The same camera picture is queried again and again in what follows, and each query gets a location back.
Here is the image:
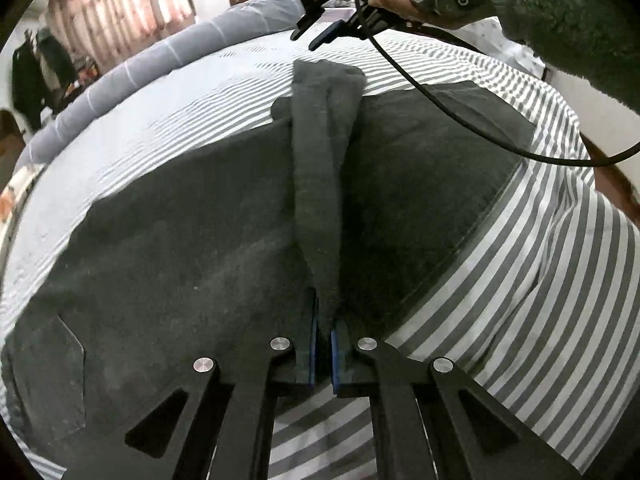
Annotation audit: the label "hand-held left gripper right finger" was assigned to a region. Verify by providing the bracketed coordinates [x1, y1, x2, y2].
[330, 317, 583, 480]

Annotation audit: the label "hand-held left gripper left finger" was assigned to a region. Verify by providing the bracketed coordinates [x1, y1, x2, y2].
[60, 287, 321, 480]

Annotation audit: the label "dark grey denim pants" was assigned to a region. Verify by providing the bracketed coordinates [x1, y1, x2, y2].
[0, 57, 538, 461]

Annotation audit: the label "person's right forearm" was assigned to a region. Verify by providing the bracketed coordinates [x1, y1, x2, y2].
[477, 0, 640, 108]

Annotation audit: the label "long grey bolster pillow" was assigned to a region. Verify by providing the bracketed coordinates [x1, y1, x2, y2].
[17, 0, 321, 166]

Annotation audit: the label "pink patterned curtain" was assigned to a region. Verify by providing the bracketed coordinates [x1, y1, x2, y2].
[47, 0, 196, 76]

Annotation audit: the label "grey white striped bed sheet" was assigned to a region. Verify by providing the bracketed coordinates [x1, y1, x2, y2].
[0, 17, 640, 480]

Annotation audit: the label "hanging dark clothes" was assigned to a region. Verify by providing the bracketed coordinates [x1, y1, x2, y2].
[10, 27, 79, 131]

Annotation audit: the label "wooden headboard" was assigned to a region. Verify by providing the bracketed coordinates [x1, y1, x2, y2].
[0, 109, 27, 188]

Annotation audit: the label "black cable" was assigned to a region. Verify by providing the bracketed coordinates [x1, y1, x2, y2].
[352, 0, 640, 167]

